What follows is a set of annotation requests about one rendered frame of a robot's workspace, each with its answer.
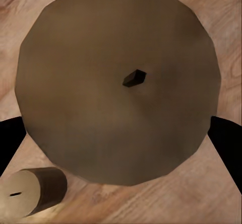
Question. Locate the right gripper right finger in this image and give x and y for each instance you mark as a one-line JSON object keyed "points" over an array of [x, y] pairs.
{"points": [[226, 136]]}

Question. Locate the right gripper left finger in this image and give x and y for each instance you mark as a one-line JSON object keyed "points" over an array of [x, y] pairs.
{"points": [[12, 133]]}

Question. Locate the pillar candle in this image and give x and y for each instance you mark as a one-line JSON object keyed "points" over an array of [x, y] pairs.
{"points": [[118, 92], [30, 191]]}

